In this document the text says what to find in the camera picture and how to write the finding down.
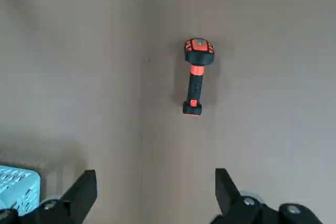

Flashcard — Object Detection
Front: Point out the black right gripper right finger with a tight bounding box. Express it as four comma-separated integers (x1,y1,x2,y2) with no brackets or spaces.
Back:
209,168,325,224

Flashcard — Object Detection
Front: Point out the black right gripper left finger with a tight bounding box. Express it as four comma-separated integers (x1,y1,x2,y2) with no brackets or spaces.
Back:
0,169,98,224

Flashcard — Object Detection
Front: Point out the black and orange barcode scanner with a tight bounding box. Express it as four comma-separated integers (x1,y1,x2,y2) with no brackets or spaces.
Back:
182,37,216,118

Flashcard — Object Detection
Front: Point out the light blue plastic basket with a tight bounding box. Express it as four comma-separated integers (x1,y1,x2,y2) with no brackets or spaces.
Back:
0,165,41,217

